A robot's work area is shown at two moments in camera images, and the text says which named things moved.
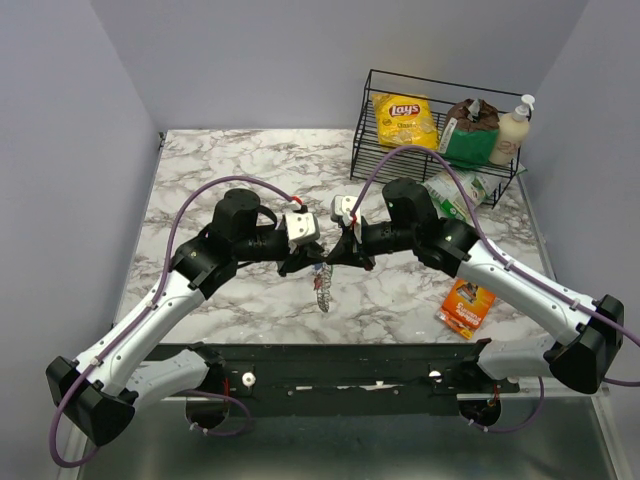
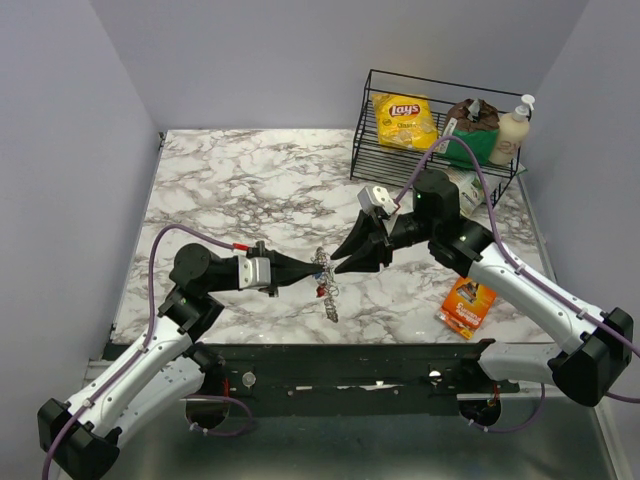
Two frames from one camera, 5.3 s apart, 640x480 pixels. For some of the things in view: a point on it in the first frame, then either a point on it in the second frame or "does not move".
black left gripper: x=306 y=254 to x=284 y=270
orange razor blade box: x=465 y=307 does not move
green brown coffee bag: x=469 y=133 does not move
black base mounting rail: x=346 y=371 does not move
